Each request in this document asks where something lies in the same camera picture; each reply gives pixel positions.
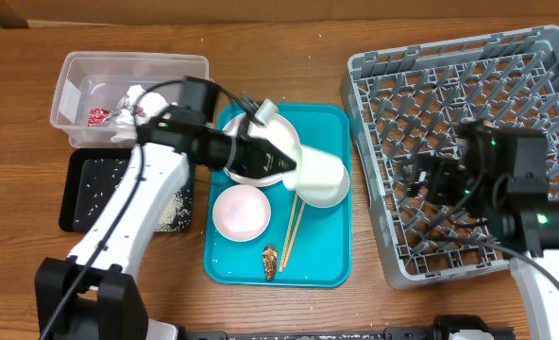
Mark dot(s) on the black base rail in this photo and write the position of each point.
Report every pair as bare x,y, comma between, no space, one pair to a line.
444,327

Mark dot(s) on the clear plastic bin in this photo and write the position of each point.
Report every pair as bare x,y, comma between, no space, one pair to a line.
98,80

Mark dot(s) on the pink bowl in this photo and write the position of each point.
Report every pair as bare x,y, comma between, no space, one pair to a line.
241,213

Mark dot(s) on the wooden chopstick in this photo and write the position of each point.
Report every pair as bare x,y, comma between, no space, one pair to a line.
293,236
288,233

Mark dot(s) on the left wooden chopstick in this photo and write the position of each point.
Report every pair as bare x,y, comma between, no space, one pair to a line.
288,233

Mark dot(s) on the grey dish rack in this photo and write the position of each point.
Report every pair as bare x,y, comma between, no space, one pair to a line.
406,101

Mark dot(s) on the silver red foil wrapper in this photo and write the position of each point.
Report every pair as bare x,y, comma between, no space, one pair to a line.
107,115

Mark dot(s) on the brown food scrap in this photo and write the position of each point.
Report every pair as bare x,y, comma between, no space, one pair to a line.
270,262

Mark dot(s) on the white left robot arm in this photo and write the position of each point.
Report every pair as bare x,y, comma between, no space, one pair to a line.
93,293

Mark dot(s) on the right wooden chopstick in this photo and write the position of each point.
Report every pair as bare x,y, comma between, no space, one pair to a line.
293,236

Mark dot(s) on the black food waste tray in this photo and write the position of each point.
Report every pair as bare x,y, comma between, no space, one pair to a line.
75,165

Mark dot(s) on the white napkin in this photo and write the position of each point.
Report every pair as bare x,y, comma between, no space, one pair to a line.
151,103

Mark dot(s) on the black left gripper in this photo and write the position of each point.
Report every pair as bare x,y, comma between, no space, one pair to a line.
256,157

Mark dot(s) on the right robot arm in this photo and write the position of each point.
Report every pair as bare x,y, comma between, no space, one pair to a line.
497,194

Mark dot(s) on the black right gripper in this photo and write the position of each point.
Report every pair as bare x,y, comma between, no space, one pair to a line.
421,177

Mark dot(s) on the grey green bowl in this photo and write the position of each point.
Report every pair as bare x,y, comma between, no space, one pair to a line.
328,196

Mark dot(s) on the small white cup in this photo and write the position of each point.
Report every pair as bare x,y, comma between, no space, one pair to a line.
315,169

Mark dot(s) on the large pink plate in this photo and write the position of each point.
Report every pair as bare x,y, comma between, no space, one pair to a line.
281,133

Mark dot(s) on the teal plastic tray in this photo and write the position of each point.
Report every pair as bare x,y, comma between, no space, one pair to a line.
321,254

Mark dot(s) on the pile of white rice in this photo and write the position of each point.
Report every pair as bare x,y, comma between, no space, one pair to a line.
99,180

